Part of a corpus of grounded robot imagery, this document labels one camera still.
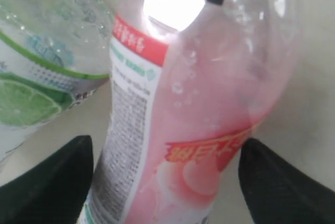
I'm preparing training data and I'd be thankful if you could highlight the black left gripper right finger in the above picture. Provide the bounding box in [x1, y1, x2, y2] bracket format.
[238, 139, 334, 224]

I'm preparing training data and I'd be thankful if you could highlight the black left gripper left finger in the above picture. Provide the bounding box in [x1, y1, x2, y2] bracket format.
[1, 136, 94, 224]

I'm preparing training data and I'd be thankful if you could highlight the pink drink bottle black cap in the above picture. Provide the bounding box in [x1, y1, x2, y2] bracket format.
[78, 0, 301, 223]

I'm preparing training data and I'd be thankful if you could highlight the green lime label bottle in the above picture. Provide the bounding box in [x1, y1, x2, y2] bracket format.
[1, 0, 113, 167]

